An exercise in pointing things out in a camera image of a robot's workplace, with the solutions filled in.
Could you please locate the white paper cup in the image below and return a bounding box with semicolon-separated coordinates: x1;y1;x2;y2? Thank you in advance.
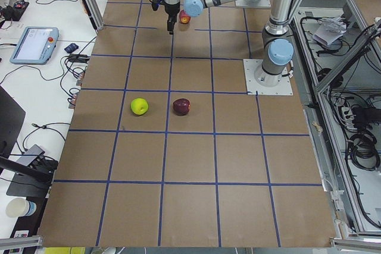
5;197;37;218

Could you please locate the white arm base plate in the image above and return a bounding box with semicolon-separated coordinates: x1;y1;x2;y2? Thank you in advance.
243;59;293;96

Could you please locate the dark blue pouch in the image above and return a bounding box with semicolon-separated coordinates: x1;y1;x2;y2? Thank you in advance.
64;43;79;54

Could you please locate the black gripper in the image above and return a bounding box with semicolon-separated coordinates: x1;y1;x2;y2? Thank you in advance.
165;2;180;35

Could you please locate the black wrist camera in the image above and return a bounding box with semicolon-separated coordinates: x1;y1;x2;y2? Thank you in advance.
151;0;164;11

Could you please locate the dark red apple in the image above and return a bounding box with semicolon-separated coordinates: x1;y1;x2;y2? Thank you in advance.
173;98;191;116

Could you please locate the red yellow apple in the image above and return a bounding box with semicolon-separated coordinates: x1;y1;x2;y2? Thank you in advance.
179;10;191;24

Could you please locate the blue teach pendant near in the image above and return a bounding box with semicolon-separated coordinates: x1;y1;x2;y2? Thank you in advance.
10;26;60;65

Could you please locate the black monitor stand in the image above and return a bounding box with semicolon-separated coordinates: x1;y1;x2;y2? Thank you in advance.
1;89;58;197

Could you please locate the green apple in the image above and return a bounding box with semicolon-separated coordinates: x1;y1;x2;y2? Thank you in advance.
130;98;149;115

